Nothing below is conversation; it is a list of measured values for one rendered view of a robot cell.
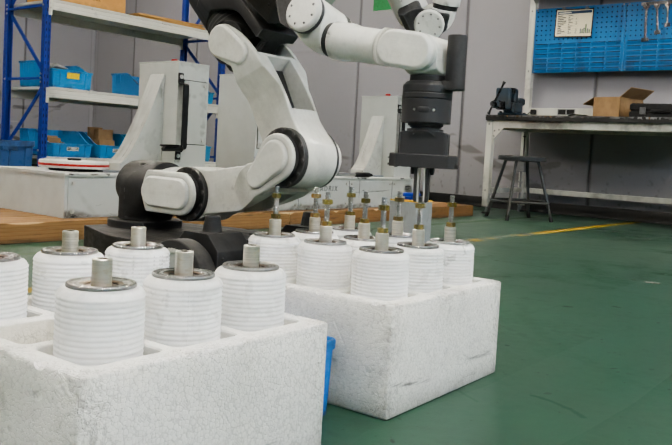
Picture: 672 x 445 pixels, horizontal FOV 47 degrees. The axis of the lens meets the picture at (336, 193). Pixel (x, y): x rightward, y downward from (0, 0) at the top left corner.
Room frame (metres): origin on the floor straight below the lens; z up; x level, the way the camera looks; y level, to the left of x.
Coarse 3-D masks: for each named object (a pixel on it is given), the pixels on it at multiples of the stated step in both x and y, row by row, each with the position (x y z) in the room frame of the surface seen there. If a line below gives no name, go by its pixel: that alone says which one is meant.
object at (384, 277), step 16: (368, 256) 1.25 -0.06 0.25; (384, 256) 1.25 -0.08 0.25; (400, 256) 1.26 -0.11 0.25; (352, 272) 1.28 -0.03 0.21; (368, 272) 1.25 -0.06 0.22; (384, 272) 1.25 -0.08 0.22; (400, 272) 1.26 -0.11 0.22; (352, 288) 1.28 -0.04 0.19; (368, 288) 1.25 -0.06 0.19; (384, 288) 1.25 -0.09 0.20; (400, 288) 1.26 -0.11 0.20
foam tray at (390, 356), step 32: (288, 288) 1.31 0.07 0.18; (448, 288) 1.38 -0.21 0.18; (480, 288) 1.43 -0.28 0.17; (320, 320) 1.27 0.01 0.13; (352, 320) 1.23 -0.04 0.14; (384, 320) 1.20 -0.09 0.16; (416, 320) 1.25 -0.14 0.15; (448, 320) 1.33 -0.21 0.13; (480, 320) 1.43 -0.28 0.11; (352, 352) 1.23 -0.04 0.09; (384, 352) 1.19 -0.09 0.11; (416, 352) 1.25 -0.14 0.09; (448, 352) 1.34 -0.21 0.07; (480, 352) 1.44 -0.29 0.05; (352, 384) 1.23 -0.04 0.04; (384, 384) 1.19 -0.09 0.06; (416, 384) 1.26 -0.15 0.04; (448, 384) 1.35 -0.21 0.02; (384, 416) 1.19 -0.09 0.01
